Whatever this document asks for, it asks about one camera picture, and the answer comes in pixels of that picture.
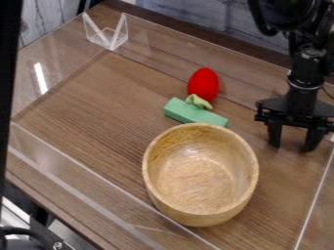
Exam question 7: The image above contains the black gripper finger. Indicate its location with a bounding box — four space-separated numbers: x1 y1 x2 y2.
268 121 282 147
304 128 325 152

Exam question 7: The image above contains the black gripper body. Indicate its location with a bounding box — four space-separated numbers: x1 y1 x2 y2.
254 97 334 133

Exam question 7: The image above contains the red plush strawberry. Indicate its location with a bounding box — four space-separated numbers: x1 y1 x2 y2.
186 67 220 110

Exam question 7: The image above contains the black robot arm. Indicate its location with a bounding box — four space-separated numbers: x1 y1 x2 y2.
249 0 334 151

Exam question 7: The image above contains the wooden bowl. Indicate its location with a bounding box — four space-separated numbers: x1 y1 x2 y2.
142 123 260 228

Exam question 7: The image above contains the green rectangular block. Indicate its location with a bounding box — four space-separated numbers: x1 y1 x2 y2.
164 98 230 127

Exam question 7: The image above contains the clear acrylic tray wall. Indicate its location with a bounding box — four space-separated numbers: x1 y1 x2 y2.
7 18 334 250

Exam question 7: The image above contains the black metal bracket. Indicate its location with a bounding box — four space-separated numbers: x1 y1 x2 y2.
30 218 77 250

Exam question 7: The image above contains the black cable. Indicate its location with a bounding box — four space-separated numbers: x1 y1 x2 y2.
0 226 41 250

